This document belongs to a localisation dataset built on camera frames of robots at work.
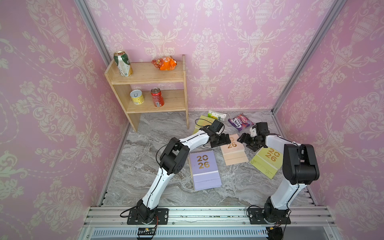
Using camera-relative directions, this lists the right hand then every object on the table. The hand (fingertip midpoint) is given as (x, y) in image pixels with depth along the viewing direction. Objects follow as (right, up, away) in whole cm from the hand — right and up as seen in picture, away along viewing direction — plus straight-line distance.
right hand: (242, 141), depth 99 cm
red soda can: (-53, +27, -11) cm, 61 cm away
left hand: (-11, -1, -1) cm, 11 cm away
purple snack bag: (+2, +13, +11) cm, 17 cm away
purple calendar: (-26, -15, -13) cm, 33 cm away
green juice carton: (-15, +18, +14) cm, 27 cm away
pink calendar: (-6, -8, -1) cm, 10 cm away
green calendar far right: (+14, -11, -7) cm, 19 cm away
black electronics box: (-55, -41, -26) cm, 74 cm away
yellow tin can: (-67, +28, -7) cm, 73 cm away
